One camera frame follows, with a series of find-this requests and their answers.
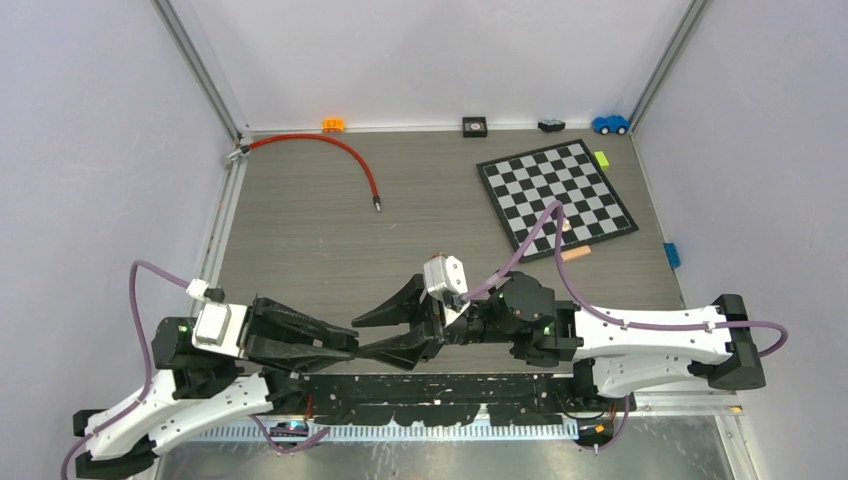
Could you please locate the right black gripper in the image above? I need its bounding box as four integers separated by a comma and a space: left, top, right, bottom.
351, 274, 517, 372

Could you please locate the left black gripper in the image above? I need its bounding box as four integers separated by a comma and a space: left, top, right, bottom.
219, 289, 363, 376

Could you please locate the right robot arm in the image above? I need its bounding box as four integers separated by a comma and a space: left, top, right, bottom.
352, 272, 766, 411

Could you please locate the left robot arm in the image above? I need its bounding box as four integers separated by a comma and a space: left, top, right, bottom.
73, 297, 358, 479

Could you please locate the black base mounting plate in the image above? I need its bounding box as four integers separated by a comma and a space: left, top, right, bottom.
270, 373, 635, 427

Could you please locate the black white chessboard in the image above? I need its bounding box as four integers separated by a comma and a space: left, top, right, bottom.
476, 139, 639, 251

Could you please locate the tan wooden block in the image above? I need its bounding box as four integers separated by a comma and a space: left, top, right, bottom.
560, 245, 592, 262

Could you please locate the small black box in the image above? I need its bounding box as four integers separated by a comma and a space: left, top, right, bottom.
462, 116, 489, 138

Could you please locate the orange toy block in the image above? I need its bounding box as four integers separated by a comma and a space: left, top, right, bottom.
321, 118, 346, 133

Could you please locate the small black toy car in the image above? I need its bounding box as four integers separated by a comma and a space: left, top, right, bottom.
537, 119, 566, 133

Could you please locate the lime green block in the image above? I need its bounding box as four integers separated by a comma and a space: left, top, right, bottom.
593, 151, 610, 171

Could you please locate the blue toy brick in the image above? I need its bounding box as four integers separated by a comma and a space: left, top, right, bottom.
663, 242, 682, 270

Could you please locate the blue toy car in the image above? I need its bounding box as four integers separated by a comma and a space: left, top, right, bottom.
591, 115, 630, 135

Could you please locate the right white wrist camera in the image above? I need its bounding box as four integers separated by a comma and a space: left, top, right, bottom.
423, 254, 468, 327

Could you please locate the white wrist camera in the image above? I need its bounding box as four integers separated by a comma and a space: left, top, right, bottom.
186, 278, 231, 352
423, 254, 468, 327

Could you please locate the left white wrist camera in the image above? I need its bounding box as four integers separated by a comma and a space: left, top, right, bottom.
186, 278, 231, 352

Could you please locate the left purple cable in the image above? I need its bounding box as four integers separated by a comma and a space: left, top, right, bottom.
60, 259, 333, 480

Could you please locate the purple cable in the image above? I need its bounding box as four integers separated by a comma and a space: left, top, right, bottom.
463, 201, 790, 454
60, 259, 333, 480

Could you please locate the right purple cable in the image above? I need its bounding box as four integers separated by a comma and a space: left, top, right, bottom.
463, 201, 790, 454

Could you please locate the red hose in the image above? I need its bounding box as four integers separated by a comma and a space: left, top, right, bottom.
225, 133, 384, 213

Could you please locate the aluminium front rail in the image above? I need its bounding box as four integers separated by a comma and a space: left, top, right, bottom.
144, 373, 741, 454

